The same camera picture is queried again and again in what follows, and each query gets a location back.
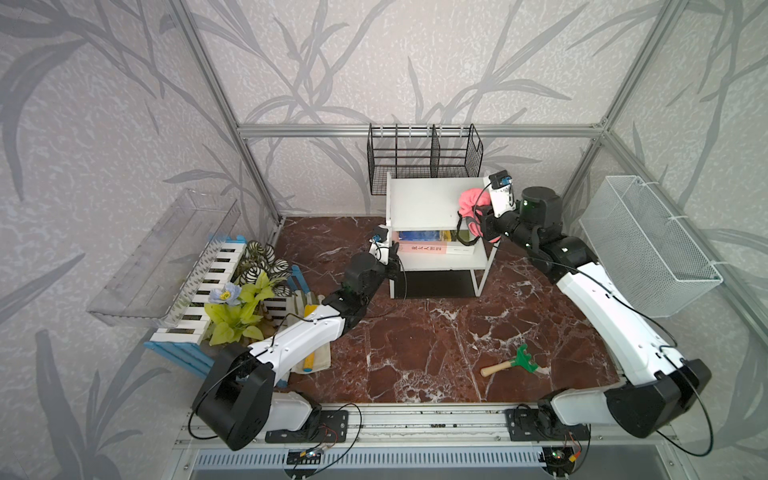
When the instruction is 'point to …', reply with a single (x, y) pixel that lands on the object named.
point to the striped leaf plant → (257, 259)
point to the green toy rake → (522, 360)
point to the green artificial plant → (231, 309)
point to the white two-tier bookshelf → (424, 224)
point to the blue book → (419, 235)
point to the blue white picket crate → (180, 338)
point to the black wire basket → (421, 150)
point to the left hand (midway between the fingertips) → (395, 243)
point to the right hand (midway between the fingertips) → (479, 202)
